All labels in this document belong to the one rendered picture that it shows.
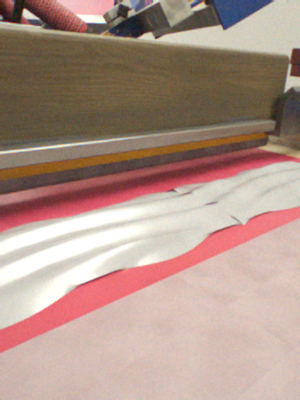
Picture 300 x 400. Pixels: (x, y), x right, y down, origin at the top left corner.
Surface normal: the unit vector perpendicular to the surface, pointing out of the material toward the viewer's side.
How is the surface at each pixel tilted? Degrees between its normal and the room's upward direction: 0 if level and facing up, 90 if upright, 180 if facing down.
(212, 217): 33
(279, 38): 90
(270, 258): 0
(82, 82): 90
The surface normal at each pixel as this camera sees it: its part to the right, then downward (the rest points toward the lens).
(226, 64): 0.66, 0.30
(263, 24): -0.75, 0.19
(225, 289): 0.06, -0.93
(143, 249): 0.44, -0.50
